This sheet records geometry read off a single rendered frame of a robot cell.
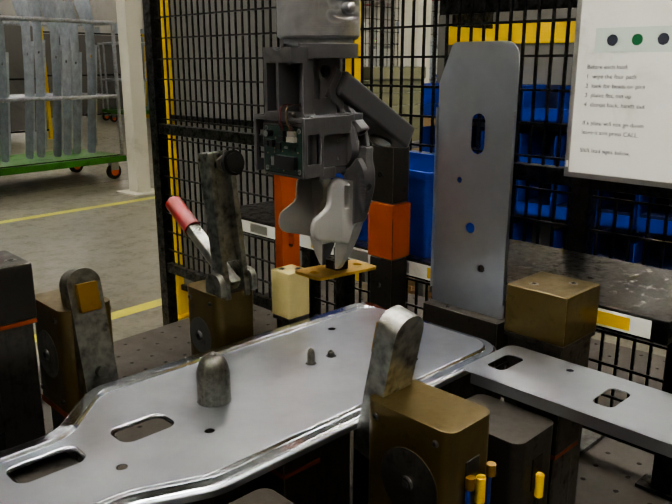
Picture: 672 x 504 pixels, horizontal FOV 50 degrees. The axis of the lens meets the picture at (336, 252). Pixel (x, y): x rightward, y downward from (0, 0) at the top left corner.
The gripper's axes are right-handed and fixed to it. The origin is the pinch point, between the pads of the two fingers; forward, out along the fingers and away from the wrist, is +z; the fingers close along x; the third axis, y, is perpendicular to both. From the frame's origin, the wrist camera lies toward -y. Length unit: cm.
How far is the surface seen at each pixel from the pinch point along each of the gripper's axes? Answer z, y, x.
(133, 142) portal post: 67, -318, -621
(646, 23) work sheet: -23, -55, 5
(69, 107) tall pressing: 39, -315, -757
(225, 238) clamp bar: 1.9, 0.2, -18.5
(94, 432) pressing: 13.0, 24.0, -5.9
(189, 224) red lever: 1.3, 0.7, -25.4
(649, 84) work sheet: -15, -54, 7
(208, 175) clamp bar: -5.7, 1.7, -19.2
